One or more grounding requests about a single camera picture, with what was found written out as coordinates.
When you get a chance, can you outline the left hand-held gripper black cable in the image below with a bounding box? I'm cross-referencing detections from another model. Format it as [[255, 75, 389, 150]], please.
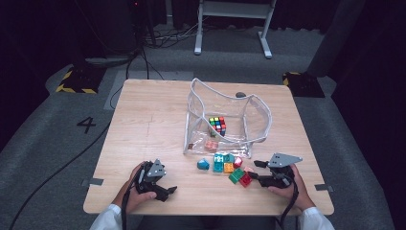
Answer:
[[120, 169, 145, 230]]

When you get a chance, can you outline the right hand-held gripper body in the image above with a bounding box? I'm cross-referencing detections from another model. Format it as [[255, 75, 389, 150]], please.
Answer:
[[258, 152, 304, 190]]

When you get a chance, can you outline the long black floor cable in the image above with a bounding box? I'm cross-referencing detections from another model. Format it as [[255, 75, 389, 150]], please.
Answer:
[[8, 121, 113, 230]]

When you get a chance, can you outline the solid red toy block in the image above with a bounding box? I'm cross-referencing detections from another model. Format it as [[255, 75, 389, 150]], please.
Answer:
[[238, 172, 253, 189]]

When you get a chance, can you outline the clear plastic bag white trim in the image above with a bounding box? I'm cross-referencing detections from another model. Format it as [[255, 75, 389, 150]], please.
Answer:
[[182, 77, 273, 160]]

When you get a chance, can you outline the person's dark lap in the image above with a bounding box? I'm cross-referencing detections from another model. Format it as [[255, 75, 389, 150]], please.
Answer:
[[137, 216, 276, 230]]

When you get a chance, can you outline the person's right hand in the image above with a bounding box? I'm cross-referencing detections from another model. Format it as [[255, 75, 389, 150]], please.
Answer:
[[267, 164, 315, 213]]

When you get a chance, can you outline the white metal stand frame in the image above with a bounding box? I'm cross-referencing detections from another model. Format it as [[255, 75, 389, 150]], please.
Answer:
[[193, 0, 278, 60]]

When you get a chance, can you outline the blue toy block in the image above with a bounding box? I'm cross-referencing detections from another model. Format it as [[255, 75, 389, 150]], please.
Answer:
[[196, 158, 211, 172]]

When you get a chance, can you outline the green toy block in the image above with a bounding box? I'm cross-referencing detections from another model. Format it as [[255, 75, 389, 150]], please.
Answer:
[[228, 168, 246, 185]]

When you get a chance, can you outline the black equipment tower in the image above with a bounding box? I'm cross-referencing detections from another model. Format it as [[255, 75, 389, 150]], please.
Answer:
[[127, 0, 157, 49]]

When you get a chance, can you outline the bundle of floor cables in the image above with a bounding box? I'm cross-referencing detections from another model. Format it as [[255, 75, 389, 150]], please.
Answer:
[[143, 23, 205, 49]]

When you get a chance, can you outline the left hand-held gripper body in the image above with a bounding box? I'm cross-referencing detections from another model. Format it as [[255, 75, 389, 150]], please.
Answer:
[[136, 158, 170, 196]]

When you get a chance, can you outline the thin black floor cable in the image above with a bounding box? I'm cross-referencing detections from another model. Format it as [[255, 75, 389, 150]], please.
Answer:
[[140, 47, 166, 81]]

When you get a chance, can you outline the curved black floor cable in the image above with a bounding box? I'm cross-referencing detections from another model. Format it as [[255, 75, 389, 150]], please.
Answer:
[[109, 47, 142, 111]]

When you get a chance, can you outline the grey column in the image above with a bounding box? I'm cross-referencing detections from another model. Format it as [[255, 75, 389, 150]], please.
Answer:
[[306, 0, 367, 78]]

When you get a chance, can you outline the person's left hand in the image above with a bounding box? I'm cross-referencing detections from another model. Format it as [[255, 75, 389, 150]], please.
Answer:
[[112, 162, 159, 215]]

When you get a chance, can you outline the salmon toy block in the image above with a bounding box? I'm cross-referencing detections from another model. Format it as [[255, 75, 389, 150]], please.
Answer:
[[204, 139, 219, 152]]

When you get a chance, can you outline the hand-held gripper black cable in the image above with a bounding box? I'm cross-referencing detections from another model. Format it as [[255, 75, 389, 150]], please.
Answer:
[[276, 180, 301, 230], [120, 169, 145, 230]]

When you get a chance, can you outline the multicoloured puzzle cube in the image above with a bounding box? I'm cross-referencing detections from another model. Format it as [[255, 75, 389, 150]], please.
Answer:
[[208, 116, 227, 138]]

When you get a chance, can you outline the black yellow striped base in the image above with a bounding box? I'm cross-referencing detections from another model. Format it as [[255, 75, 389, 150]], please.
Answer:
[[56, 63, 108, 95], [282, 71, 326, 99]]

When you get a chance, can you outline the grey tape piece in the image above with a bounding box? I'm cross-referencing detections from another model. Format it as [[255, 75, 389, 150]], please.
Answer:
[[80, 177, 104, 187], [314, 183, 334, 193]]

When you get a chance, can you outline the right hand-held gripper black cable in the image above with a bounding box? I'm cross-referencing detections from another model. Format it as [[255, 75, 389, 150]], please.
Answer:
[[276, 180, 301, 230]]

